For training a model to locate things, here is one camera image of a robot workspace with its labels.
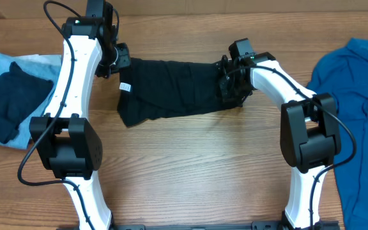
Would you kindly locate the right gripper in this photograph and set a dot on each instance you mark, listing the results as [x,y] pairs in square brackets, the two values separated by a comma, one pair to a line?
[226,80]

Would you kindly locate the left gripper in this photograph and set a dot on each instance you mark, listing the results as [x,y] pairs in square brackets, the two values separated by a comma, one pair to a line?
[123,49]

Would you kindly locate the black t-shirt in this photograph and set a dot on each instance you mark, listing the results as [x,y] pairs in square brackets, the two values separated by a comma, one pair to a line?
[167,89]

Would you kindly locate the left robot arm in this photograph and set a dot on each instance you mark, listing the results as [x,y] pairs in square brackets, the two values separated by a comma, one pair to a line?
[63,137]

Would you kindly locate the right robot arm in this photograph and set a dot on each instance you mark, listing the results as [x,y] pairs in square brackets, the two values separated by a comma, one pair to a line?
[309,132]

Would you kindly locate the white shirt label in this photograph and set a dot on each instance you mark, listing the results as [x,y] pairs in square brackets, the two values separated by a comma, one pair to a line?
[125,87]

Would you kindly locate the folded white patterned cloth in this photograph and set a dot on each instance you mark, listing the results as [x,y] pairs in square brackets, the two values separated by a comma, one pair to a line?
[41,58]

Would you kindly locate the folded light blue shirt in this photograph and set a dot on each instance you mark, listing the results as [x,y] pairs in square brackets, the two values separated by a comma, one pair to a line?
[43,70]

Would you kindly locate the folded navy shirt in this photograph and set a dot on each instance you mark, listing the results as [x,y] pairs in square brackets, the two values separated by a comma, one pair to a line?
[20,95]

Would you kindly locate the blue polo shirt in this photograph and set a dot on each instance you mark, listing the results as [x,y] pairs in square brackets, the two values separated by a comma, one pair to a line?
[344,74]

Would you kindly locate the cardboard board at back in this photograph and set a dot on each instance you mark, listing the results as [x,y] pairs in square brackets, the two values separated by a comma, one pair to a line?
[28,9]

